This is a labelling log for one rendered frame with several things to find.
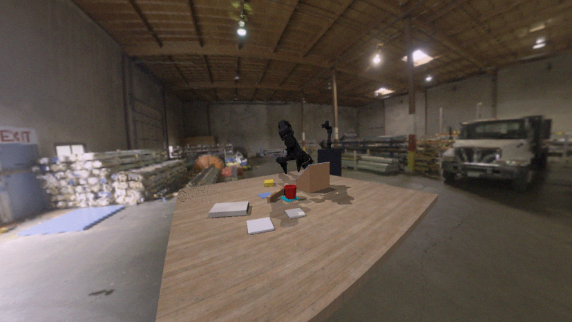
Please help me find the white flat square pad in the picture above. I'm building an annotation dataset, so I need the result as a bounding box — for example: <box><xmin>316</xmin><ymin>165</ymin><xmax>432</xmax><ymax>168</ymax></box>
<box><xmin>285</xmin><ymin>208</ymin><xmax>305</xmax><ymax>219</ymax></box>

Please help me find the red cup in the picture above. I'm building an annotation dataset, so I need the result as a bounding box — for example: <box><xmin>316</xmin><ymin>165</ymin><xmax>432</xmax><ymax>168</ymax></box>
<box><xmin>284</xmin><ymin>184</ymin><xmax>296</xmax><ymax>200</ymax></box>

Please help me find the tan wooden bar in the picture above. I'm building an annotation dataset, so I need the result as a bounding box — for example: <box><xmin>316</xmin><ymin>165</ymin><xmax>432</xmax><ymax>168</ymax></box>
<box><xmin>267</xmin><ymin>187</ymin><xmax>285</xmax><ymax>202</ymax></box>

